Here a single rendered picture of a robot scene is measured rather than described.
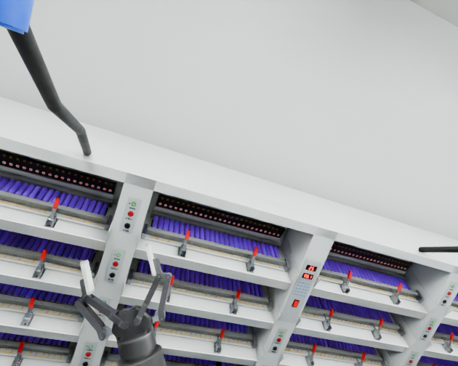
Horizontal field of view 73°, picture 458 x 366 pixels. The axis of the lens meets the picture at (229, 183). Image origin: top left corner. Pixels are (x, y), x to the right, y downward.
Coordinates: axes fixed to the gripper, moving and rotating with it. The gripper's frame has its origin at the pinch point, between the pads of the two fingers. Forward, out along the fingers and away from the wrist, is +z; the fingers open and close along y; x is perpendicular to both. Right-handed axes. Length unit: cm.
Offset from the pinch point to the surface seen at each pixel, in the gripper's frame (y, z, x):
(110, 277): -14.1, -7.7, -41.3
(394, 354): 94, -83, -78
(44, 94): 0.1, 28.6, 20.8
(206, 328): 11, -40, -64
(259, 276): 36, -23, -47
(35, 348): -50, -27, -58
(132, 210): -0.5, 11.7, -32.5
